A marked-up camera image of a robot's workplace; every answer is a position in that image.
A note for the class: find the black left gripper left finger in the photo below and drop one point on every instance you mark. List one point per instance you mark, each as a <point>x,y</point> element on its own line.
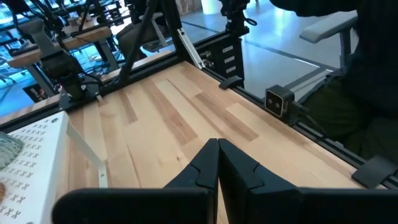
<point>199,186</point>

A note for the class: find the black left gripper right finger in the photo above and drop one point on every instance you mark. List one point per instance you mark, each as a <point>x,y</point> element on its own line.
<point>245,193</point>

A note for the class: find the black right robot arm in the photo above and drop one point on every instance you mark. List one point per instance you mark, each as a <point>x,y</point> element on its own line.
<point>62,67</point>

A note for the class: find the black box with labels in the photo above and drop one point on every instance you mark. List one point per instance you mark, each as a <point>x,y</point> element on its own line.
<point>217,59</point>

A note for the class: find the white aluminium strut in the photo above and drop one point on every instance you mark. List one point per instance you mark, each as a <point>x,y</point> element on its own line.
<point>191,48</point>

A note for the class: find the person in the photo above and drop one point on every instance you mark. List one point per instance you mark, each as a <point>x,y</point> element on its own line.
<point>373,77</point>
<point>130,40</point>

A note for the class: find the white perforated metal shelf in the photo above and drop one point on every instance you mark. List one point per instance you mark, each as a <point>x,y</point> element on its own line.
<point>37,161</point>

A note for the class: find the grey office chair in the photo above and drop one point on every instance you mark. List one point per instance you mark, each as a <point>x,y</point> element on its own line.
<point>326,28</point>

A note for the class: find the wooden table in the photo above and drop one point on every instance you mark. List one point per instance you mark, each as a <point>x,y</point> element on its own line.
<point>87,34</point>

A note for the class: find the black table-level camera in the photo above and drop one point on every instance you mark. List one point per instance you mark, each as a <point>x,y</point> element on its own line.
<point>276,100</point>

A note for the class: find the black frame bracket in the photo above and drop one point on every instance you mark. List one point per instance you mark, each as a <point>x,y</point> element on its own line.
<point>231,82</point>
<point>373,171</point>

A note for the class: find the black metal table frame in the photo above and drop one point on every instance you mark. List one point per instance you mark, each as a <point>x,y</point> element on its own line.
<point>172,28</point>

